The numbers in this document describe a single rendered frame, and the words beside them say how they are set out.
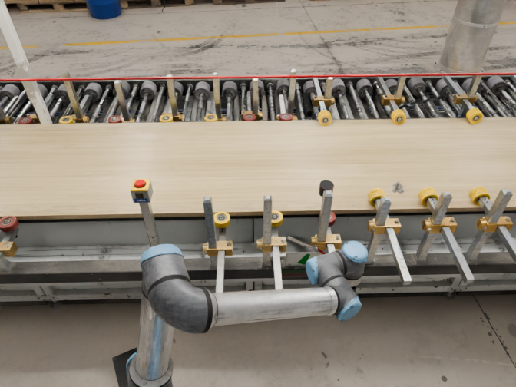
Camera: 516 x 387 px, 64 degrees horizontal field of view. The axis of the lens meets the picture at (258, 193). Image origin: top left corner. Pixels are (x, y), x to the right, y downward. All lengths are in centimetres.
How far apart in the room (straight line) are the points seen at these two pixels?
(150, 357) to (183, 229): 88
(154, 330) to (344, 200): 115
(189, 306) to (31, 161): 170
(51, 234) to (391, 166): 183
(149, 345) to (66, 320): 157
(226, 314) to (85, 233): 132
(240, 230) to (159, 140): 74
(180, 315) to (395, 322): 191
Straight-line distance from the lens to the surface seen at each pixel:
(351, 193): 212
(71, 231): 232
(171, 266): 112
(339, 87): 315
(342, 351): 262
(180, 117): 276
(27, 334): 296
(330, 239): 192
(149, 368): 151
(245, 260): 204
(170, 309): 108
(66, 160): 251
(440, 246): 240
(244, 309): 114
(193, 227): 214
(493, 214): 206
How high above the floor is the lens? 231
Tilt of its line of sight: 43 degrees down
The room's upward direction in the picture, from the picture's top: straight up
